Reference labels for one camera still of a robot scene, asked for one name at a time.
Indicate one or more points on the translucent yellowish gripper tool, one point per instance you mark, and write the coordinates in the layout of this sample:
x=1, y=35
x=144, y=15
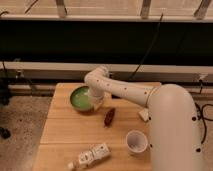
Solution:
x=98, y=103

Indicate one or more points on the green ceramic bowl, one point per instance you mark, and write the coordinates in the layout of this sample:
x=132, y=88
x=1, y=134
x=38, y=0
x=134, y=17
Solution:
x=79, y=99

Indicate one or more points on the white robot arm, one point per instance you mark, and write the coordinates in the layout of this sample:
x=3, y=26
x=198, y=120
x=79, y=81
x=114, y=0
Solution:
x=174, y=132

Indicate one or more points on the white rectangular sponge block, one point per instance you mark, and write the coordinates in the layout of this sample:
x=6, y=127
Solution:
x=144, y=114

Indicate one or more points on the white paper cup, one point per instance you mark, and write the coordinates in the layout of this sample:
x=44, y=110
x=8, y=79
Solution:
x=136, y=142

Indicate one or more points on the black object at left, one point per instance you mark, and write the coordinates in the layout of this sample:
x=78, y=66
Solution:
x=4, y=100

